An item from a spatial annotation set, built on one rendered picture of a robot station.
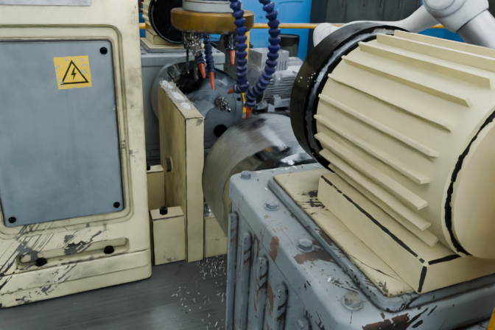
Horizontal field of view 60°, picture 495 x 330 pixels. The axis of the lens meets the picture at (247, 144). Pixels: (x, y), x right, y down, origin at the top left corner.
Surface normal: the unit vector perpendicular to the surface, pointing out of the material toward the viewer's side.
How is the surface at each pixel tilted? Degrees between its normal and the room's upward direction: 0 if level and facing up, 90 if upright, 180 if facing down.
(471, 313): 90
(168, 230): 90
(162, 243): 90
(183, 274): 0
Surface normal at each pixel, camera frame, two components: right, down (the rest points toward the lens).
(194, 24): -0.37, 0.33
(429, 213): -0.88, 0.44
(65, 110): 0.36, 0.36
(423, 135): -0.84, -0.26
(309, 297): -0.93, 0.10
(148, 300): 0.04, -0.93
